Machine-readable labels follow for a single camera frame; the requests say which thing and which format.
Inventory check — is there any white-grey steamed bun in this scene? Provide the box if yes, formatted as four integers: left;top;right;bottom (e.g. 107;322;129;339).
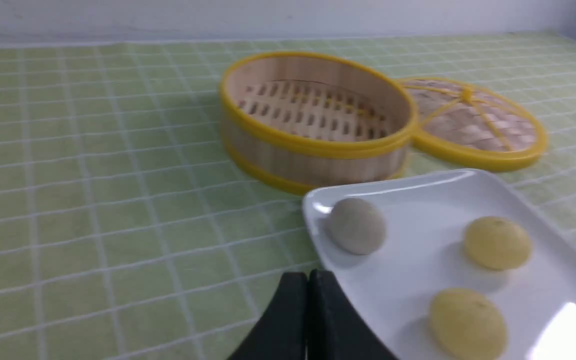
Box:
326;197;387;256

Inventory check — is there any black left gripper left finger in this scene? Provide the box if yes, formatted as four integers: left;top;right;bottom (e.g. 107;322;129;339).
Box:
228;272;308;360

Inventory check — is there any bamboo steamer basket yellow rim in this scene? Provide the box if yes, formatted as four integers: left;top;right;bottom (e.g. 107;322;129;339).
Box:
218;51;418;195

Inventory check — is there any white square plate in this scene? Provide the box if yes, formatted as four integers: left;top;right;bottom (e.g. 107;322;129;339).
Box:
302;169;576;360

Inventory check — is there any green checkered tablecloth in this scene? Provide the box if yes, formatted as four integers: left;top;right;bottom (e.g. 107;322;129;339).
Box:
0;33;576;360

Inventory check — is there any woven bamboo steamer lid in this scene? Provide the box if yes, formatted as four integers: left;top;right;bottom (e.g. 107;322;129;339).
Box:
399;77;549;173

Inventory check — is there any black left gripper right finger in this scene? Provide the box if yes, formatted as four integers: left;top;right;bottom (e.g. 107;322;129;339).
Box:
308;269;397;360

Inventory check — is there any pale yellow steamed bun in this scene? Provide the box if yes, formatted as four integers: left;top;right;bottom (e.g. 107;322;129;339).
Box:
429;288;509;360

